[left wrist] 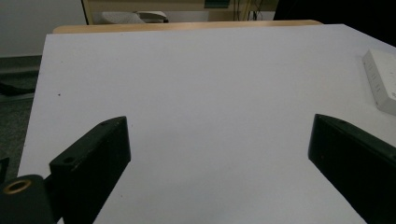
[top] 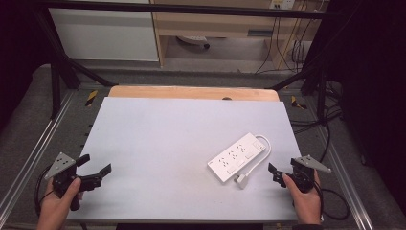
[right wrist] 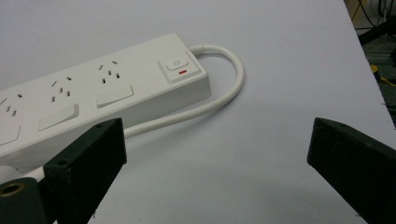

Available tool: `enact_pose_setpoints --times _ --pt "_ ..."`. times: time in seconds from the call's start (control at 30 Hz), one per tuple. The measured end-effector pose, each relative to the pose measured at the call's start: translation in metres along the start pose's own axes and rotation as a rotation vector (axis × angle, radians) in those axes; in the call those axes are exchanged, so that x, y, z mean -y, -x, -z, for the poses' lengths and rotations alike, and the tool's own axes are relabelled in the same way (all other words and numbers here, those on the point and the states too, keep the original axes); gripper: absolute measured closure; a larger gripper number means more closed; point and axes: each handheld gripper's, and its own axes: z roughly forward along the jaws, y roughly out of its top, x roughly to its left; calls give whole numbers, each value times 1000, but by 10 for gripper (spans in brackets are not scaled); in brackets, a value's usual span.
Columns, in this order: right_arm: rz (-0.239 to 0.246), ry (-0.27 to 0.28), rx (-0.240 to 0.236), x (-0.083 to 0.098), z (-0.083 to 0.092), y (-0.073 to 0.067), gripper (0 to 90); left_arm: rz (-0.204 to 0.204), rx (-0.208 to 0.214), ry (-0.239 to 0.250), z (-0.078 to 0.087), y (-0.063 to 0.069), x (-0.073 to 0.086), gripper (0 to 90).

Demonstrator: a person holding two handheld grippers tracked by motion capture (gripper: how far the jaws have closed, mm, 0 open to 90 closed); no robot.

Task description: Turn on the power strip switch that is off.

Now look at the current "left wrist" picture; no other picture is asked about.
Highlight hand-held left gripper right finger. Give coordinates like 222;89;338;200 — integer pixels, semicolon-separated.
307;113;396;224

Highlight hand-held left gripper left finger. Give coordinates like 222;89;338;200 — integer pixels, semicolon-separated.
49;116;132;224

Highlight white rectangular box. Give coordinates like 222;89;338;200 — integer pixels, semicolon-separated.
361;49;396;117

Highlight white object behind table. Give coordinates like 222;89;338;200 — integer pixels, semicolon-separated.
92;10;170;25

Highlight wooden table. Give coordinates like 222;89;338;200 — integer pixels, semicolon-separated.
51;20;323;35

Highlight wooden desk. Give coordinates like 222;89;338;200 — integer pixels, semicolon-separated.
81;0;278;26

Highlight black cables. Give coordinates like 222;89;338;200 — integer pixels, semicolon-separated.
233;0;265;21

